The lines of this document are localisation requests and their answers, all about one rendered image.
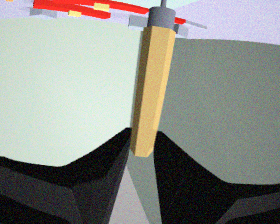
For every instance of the red long rectangular bar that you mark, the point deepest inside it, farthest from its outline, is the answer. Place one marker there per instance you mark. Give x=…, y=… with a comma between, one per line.
x=73, y=9
x=104, y=5

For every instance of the yellow-handled awl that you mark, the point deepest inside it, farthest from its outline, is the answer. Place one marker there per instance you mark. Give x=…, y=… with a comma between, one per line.
x=154, y=62

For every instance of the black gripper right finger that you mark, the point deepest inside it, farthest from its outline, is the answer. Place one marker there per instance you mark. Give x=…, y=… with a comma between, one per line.
x=189, y=194

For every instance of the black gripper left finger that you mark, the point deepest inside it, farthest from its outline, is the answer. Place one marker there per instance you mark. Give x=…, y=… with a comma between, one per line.
x=83, y=191

